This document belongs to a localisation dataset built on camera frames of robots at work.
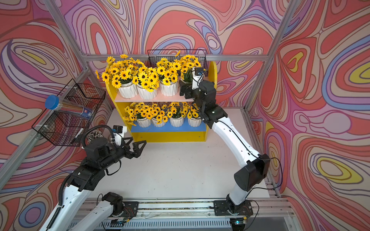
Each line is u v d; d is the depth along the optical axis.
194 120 0.85
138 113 0.82
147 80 0.58
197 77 0.57
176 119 0.86
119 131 0.56
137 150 0.60
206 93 0.49
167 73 0.61
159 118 0.80
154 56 0.87
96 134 0.82
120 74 0.58
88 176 0.46
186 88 0.61
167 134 1.00
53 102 0.62
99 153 0.49
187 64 0.59
